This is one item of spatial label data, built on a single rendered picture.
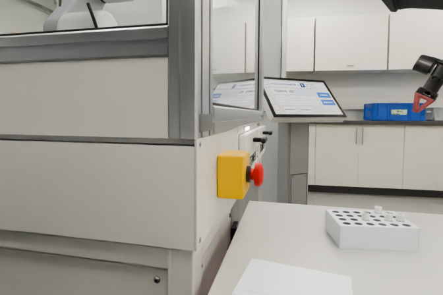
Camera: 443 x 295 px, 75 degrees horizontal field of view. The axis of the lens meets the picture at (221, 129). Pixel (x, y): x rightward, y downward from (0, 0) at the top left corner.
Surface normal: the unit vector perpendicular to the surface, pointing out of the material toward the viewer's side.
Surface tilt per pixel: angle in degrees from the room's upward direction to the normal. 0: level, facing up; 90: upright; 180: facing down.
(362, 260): 0
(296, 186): 90
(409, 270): 0
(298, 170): 90
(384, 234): 90
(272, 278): 0
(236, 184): 90
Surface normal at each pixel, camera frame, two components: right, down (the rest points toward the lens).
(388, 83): -0.17, 0.05
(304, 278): 0.00, -1.00
